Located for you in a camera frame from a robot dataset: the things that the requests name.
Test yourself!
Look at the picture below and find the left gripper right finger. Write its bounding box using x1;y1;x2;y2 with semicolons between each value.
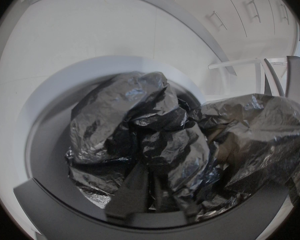
153;176;200;221

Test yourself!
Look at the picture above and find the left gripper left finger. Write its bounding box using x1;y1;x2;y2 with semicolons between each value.
104;162;150;220

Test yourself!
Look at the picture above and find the white trash bin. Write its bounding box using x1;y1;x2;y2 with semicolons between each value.
24;55;289;218

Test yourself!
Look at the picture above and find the white chair with grey seat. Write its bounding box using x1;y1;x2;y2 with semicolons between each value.
207;55;300;104

